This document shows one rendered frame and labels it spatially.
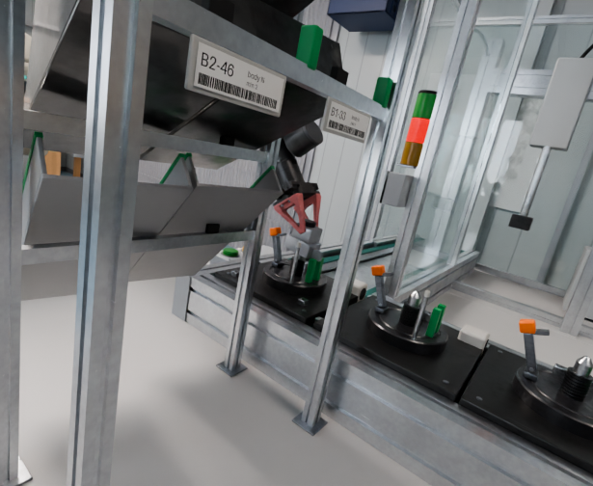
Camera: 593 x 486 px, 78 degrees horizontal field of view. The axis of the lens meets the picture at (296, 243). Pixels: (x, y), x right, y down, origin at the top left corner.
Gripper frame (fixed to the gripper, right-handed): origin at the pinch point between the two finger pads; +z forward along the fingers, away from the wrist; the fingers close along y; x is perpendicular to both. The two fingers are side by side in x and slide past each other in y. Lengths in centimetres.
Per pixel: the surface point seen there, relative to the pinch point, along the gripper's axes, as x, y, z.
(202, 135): -11.0, -31.6, -10.1
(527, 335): -30.1, -0.4, 29.6
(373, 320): -9.6, -5.3, 21.0
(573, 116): -53, 99, -14
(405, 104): -9, 82, -44
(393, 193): -15.0, 13.2, -1.1
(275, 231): 7.6, -1.1, -2.5
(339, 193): 115, 244, -70
